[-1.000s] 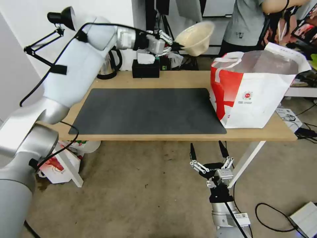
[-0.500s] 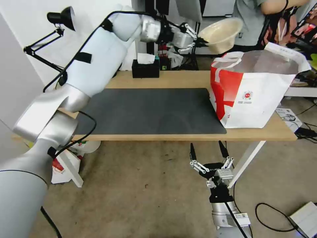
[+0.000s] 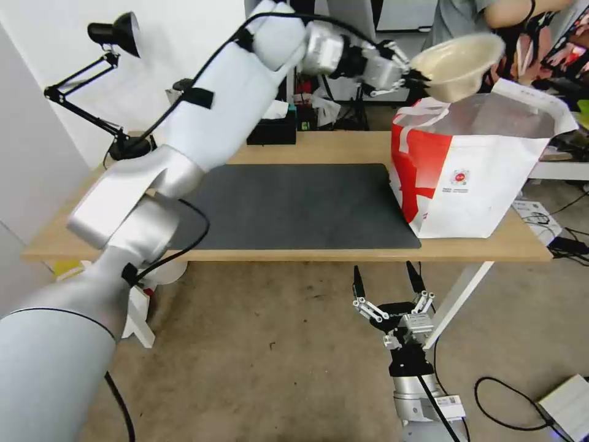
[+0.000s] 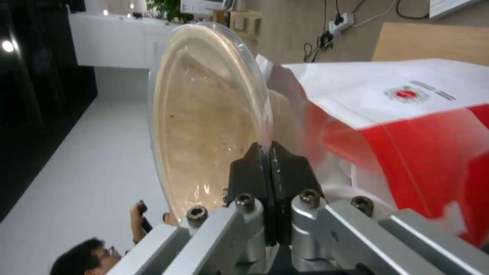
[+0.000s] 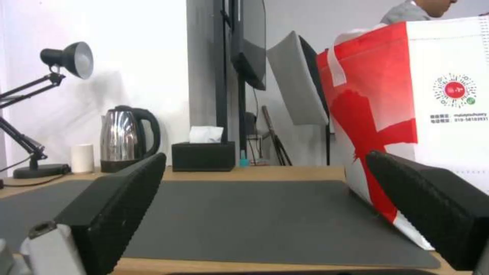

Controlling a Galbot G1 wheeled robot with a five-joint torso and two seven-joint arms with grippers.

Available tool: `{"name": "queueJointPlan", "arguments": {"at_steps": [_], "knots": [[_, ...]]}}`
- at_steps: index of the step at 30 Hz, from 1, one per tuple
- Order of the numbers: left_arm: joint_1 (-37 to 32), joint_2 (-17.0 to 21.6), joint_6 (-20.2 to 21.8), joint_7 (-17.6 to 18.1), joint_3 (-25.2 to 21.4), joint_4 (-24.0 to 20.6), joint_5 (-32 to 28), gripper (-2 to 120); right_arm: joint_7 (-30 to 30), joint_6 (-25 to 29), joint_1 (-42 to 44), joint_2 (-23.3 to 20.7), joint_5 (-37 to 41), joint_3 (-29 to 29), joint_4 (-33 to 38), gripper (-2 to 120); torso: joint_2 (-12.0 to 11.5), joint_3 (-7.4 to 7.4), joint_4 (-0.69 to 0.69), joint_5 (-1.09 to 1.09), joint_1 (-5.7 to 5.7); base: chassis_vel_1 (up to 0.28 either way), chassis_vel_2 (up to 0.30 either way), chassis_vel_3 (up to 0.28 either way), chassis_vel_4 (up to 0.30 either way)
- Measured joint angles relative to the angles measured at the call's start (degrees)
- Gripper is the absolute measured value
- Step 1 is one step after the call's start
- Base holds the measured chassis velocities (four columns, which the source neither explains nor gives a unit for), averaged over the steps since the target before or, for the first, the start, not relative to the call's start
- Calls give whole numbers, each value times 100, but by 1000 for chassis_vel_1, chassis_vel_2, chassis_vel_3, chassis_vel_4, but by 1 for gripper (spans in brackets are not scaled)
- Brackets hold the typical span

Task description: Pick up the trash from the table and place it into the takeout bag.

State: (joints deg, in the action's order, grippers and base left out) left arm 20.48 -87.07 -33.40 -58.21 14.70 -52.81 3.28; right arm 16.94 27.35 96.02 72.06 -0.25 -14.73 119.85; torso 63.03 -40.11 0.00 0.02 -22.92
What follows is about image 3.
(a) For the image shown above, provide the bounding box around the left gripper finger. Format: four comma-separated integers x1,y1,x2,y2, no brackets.
375,40,431,82
369,76,434,98

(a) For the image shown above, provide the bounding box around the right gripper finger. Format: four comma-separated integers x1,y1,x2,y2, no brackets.
406,261,436,319
352,265,393,328

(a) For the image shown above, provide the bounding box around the beige plastic takeout bowl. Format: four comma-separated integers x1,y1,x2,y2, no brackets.
409,33,507,103

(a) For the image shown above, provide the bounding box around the white crumpled paper bag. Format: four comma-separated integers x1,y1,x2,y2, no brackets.
312,86,342,128

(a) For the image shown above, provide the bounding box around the red white takeout bag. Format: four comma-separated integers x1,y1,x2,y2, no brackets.
390,78,580,239

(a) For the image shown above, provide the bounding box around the person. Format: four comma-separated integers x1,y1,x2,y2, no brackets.
429,0,582,88

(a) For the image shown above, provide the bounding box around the black tissue box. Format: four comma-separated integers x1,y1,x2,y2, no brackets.
246,103,298,146

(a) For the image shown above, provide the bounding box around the black desk mat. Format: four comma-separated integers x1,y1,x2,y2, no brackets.
158,163,422,251

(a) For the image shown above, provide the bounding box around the white printed booklet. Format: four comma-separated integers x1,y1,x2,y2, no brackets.
512,198,563,232

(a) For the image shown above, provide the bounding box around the black power adapter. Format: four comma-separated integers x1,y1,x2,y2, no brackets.
549,236,589,260

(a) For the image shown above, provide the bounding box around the white electronics box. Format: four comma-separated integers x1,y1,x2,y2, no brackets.
537,373,589,442

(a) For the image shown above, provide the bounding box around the white round container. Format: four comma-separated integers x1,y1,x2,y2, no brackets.
137,261,190,289

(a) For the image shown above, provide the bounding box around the black desk lamp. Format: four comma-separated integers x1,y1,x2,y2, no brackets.
44,11,155,161

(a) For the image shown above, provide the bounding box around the yellow floor item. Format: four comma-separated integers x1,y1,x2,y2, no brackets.
52,259,87,282

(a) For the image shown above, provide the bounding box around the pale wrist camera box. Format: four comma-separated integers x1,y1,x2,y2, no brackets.
404,314,434,339
365,55,407,91

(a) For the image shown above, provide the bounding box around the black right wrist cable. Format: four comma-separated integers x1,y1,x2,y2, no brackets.
415,374,471,442

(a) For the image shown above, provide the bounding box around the black floor cable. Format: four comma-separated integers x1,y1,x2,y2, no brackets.
474,376,555,432

